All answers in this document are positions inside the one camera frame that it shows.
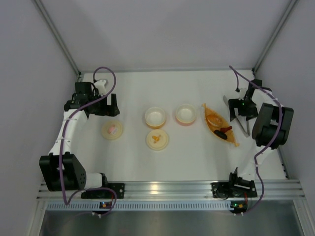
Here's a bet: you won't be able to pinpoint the metal tongs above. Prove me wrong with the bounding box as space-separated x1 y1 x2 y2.
223 95 251 137

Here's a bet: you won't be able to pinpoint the orange bread roll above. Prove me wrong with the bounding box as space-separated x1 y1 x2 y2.
206 115 222 127

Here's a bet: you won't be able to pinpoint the red sausage piece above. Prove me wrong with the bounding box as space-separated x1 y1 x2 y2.
220 126 232 133

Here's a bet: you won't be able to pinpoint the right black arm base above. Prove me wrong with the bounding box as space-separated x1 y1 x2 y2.
211 181 257 200

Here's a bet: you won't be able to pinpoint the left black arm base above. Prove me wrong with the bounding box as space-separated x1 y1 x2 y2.
81 182 125 199

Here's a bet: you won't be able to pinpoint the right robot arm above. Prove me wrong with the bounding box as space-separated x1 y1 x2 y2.
223 80 294 181

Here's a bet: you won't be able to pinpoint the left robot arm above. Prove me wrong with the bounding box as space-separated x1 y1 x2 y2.
39 79 120 192

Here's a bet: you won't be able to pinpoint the yellow lunch bowl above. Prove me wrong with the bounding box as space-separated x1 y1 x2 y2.
144 107 166 129

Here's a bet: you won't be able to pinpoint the pink lunch bowl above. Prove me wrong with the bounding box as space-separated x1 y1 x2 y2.
175 104 197 126

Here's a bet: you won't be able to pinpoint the cream lid pink knob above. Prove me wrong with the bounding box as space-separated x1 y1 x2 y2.
101 120 123 140

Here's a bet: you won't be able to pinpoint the boat-shaped woven basket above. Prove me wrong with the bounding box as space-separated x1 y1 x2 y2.
201 103 240 147

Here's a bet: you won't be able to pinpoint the cream lid orange knob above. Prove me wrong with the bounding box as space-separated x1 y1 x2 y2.
146 129 169 151

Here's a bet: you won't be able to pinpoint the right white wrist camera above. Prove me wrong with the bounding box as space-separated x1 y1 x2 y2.
236 88 248 100

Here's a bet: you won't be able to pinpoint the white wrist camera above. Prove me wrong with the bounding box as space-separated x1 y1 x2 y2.
236 88 248 100
94 79 108 96

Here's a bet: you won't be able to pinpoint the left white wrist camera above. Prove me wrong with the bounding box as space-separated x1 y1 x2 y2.
94 79 108 96

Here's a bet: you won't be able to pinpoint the aluminium mounting rail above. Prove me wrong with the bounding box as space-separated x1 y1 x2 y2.
36 179 306 200

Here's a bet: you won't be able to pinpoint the slotted cable duct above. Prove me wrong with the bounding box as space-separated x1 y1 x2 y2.
45 200 247 211

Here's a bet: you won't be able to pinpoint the right aluminium frame post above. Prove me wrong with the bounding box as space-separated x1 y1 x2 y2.
252 0 299 76

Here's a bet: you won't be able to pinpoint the aluminium frame post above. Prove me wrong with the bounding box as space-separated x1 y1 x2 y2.
32 0 82 79
252 0 299 76

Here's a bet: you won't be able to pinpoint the left aluminium frame post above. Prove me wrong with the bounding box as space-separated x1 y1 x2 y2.
32 0 82 79

